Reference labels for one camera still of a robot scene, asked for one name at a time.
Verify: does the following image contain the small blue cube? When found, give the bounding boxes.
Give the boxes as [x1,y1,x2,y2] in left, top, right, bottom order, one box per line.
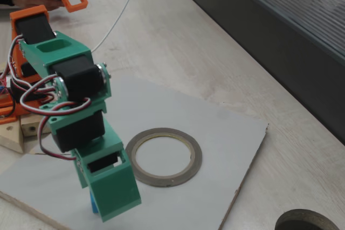
[89,191,101,214]

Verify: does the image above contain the angled light wood piece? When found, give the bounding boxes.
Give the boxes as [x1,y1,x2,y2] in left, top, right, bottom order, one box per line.
[0,121,25,153]

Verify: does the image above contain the orange circuit board holder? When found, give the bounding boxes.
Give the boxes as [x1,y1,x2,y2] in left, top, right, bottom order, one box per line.
[0,97,21,126]

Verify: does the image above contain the white-faced plywood board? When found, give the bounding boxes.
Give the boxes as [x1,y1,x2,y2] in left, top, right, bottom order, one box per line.
[0,76,270,230]

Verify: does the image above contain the red circuit board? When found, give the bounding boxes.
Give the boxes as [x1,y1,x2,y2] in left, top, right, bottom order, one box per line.
[0,64,11,99]

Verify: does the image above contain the ribbed translucent desk partition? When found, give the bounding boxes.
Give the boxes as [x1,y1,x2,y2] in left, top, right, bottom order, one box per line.
[163,0,345,146]

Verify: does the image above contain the grey tape ring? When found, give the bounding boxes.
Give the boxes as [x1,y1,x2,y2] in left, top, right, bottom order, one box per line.
[125,127,203,188]

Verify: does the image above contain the red white black servo wires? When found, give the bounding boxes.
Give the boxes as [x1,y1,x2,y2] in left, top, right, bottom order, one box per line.
[0,32,92,162]

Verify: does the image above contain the white USB cable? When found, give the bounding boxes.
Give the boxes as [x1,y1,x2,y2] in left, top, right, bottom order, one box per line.
[90,0,143,53]

